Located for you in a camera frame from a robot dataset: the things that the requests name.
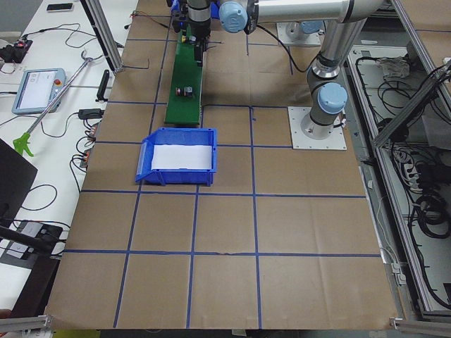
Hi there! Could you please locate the aluminium frame post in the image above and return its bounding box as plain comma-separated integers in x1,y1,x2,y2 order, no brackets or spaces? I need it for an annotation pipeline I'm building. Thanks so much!
80,0,123,74

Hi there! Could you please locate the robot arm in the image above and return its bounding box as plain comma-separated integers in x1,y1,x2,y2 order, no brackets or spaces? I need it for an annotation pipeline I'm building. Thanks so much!
166,0,218,67
219,0,383,140

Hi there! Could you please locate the red and black conveyor wire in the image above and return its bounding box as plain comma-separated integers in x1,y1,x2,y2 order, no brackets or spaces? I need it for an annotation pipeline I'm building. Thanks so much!
130,10,177,32

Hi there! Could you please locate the black smartphone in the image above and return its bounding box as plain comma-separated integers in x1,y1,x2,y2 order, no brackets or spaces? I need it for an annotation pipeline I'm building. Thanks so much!
46,2,74,12

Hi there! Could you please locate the white foam pad left bin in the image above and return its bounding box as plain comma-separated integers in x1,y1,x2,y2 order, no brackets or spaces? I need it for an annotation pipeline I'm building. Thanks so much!
152,144,212,170

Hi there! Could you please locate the green conveyor belt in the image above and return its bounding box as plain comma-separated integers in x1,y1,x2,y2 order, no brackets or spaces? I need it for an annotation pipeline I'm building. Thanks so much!
164,32,203,125

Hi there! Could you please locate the green handled reach grabber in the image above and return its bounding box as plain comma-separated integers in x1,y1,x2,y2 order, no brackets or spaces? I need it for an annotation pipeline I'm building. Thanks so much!
13,50,101,157

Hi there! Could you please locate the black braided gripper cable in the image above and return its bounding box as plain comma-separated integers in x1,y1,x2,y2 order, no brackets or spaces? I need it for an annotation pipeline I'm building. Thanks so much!
253,23,318,73

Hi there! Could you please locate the blue plastic bin left side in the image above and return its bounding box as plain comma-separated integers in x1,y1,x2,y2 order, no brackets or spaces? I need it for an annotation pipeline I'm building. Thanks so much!
135,127,217,186

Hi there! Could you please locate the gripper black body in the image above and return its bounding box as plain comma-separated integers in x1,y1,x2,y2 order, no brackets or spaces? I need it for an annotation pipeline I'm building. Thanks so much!
171,0,211,60

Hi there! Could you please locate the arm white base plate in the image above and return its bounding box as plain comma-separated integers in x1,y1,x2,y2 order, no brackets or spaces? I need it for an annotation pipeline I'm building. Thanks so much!
276,20,323,47
288,106,347,151

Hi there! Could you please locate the teach pendant tablet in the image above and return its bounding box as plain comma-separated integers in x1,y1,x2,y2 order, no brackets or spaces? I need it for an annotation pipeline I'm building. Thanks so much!
11,68,66,115

